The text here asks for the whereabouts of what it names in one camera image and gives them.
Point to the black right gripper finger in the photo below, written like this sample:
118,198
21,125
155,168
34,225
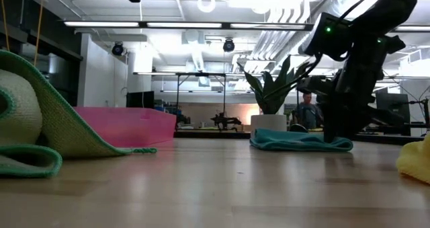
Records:
331,130

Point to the teal microfiber towel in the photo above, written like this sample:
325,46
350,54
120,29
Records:
295,142

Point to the yellow microfiber towel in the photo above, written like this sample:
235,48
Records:
416,160

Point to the green microfiber towel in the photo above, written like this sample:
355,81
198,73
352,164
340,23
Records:
67,127

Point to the black background robot arm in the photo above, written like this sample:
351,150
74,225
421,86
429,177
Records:
225,120

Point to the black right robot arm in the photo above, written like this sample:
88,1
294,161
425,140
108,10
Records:
393,6

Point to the person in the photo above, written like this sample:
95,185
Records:
307,113

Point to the black computer monitor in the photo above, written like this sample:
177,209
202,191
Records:
393,107
139,99

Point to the white plant pot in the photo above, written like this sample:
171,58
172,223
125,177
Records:
268,122

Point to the green snake plant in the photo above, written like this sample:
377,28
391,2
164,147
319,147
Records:
272,93

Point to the black ceiling dome device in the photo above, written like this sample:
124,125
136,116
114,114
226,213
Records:
117,49
228,45

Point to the long ceiling light fixture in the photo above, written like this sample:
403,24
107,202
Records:
184,25

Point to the pink plastic bin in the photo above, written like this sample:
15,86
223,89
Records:
127,127

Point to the black aluminium extrusion frame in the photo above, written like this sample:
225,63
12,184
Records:
208,134

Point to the black background workstation frame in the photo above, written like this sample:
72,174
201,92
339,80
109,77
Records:
201,74

